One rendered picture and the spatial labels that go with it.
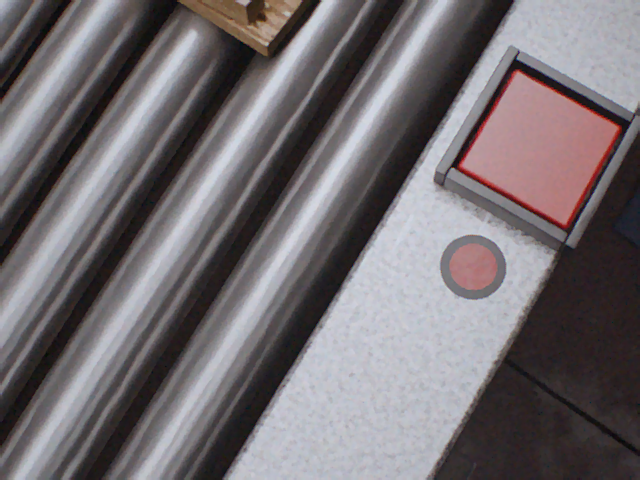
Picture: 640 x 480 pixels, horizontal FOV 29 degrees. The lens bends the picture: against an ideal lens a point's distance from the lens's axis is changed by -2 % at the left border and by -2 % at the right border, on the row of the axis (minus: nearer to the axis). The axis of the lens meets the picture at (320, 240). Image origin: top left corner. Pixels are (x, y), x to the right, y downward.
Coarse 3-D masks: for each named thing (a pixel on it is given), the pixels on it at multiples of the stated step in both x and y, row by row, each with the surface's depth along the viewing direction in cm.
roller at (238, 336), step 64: (448, 0) 63; (384, 64) 63; (448, 64) 63; (384, 128) 62; (320, 192) 61; (256, 256) 60; (320, 256) 61; (256, 320) 59; (192, 384) 59; (256, 384) 60; (128, 448) 58; (192, 448) 58
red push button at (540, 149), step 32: (512, 96) 61; (544, 96) 61; (480, 128) 61; (512, 128) 60; (544, 128) 60; (576, 128) 60; (608, 128) 60; (480, 160) 60; (512, 160) 60; (544, 160) 60; (576, 160) 60; (512, 192) 60; (544, 192) 60; (576, 192) 60
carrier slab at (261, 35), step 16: (192, 0) 62; (272, 0) 62; (288, 0) 62; (304, 0) 62; (208, 16) 62; (224, 16) 62; (272, 16) 61; (288, 16) 61; (240, 32) 62; (256, 32) 61; (272, 32) 61; (288, 32) 63; (256, 48) 62; (272, 48) 62
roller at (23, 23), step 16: (0, 0) 64; (16, 0) 64; (32, 0) 64; (48, 0) 65; (0, 16) 64; (16, 16) 64; (32, 16) 65; (48, 16) 66; (0, 32) 64; (16, 32) 64; (32, 32) 65; (0, 48) 64; (16, 48) 65; (0, 64) 64; (16, 64) 65; (0, 80) 65
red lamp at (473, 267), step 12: (456, 252) 60; (468, 252) 60; (480, 252) 60; (456, 264) 60; (468, 264) 60; (480, 264) 60; (492, 264) 60; (456, 276) 60; (468, 276) 60; (480, 276) 60; (492, 276) 60; (468, 288) 60; (480, 288) 60
